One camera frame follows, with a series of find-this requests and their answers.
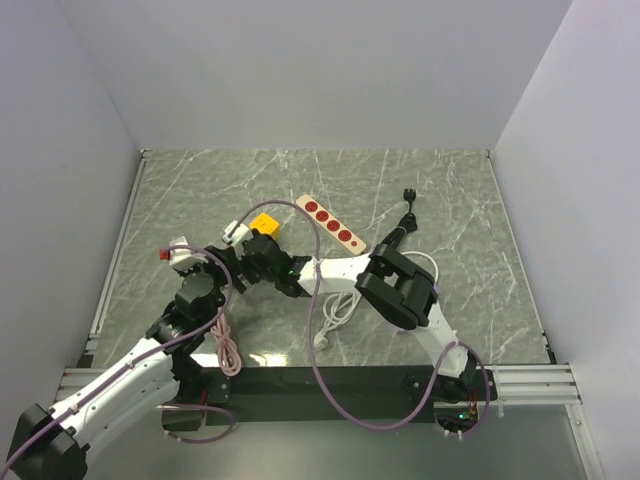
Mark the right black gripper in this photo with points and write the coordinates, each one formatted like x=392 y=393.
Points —
x=243 y=272

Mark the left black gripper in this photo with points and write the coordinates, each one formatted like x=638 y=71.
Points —
x=225 y=268

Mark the yellow cube socket adapter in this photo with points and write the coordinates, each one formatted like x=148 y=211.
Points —
x=265 y=224

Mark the beige red power strip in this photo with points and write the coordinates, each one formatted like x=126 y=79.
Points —
x=333 y=226

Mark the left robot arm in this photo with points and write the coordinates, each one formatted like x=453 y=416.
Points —
x=60 y=441

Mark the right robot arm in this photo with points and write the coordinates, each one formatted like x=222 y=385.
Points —
x=401 y=291

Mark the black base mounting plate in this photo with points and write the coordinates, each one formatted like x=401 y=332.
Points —
x=262 y=394

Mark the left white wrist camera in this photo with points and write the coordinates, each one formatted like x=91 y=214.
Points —
x=181 y=259

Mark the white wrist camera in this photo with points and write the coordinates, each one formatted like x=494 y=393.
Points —
x=181 y=259
x=236 y=233

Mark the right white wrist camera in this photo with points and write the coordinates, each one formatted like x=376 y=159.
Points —
x=236 y=233

